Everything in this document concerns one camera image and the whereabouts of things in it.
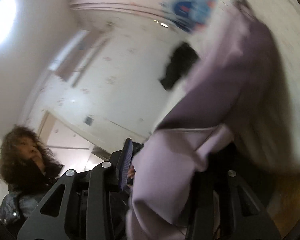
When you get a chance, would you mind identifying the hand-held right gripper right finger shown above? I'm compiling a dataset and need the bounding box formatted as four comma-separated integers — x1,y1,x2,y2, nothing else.
187,169,282,240

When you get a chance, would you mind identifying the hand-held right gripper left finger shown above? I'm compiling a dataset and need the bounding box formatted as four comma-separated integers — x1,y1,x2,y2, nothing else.
17,138,134,240

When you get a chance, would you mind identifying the purple two-tone jacket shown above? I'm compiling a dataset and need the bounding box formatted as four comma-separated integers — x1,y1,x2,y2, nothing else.
126,0,285,240

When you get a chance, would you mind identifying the white door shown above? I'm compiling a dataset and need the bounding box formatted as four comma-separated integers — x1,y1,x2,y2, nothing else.
39,110,120,165

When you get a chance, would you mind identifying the person's head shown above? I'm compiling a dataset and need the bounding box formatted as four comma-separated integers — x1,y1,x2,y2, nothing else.
0,126,63,188

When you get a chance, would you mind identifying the black jacket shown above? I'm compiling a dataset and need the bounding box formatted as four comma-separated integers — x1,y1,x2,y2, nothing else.
159,42,199,91

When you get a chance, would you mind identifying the person's dark puffer jacket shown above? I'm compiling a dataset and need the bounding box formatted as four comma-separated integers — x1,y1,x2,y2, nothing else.
0,164,65,227

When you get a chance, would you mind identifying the whale print curtain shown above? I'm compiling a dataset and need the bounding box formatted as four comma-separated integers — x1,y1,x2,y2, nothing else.
159,0,222,33

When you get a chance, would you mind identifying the ceiling light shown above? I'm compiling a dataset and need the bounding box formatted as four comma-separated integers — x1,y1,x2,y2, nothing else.
0,0,17,49

